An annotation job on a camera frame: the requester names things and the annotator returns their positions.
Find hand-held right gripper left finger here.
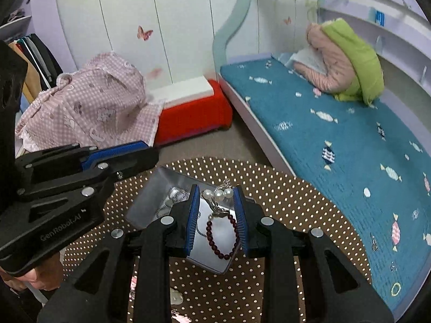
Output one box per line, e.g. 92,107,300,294
37,184,201,323

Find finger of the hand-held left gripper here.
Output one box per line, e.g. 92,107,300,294
18,146,159,206
15,141,150,175

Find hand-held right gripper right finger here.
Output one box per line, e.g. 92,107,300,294
232,186,394,323

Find dark red bead bracelet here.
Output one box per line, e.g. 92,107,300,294
205,213,240,260

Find silver jewelry tray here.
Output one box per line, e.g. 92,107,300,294
126,166,248,275

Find silver chain necklace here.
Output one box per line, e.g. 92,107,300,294
158,178,234,239

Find white pearl necklace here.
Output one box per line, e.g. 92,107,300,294
201,188,234,200

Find person's left hand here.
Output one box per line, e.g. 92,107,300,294
0,261,65,292

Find pink checked cloth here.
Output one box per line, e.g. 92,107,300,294
15,52,165,152

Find brown polka dot tablecloth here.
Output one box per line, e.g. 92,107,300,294
62,156,373,323

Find red storage bench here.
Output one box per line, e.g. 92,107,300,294
154,79,234,146

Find white foam block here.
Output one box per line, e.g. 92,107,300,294
148,76,216,104

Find hanging clothes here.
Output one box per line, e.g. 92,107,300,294
8,34,64,103

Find teal candy print blanket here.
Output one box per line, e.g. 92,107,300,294
219,53,431,314

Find pink padded jacket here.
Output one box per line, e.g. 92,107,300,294
296,23,362,94

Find white folded cloth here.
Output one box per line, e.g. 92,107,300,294
290,48,328,75

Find green padded jacket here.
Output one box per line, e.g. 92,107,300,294
321,18,385,106

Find white bed frame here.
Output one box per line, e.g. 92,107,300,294
213,52,297,180

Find white wall shelf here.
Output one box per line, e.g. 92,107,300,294
318,0,431,90

